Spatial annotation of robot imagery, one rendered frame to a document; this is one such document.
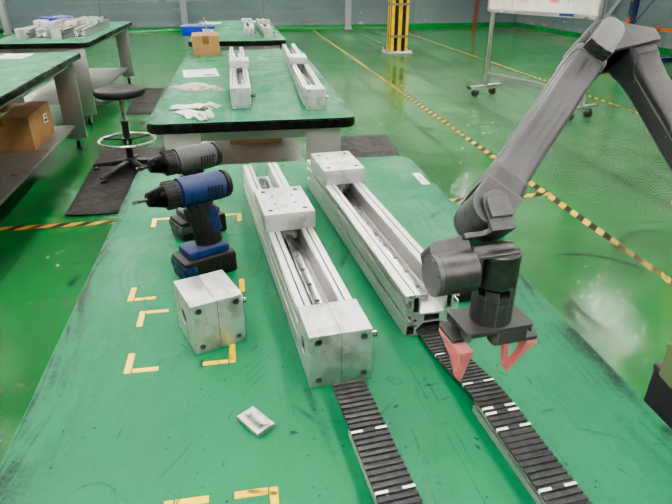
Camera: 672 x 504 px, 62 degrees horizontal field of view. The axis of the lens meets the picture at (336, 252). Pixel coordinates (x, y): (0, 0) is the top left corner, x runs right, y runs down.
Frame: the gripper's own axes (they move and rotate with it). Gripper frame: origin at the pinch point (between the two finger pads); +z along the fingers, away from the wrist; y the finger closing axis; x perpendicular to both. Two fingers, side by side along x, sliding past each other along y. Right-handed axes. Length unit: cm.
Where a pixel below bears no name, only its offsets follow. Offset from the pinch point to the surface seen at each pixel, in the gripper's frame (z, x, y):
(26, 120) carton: 41, -375, 137
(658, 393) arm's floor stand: 10.3, 2.5, -32.7
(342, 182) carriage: -3, -75, -1
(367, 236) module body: -2.7, -42.7, 3.1
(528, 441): 2.3, 12.4, -0.1
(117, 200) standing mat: 83, -313, 81
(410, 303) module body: -0.6, -18.7, 3.4
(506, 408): 2.5, 6.1, -0.8
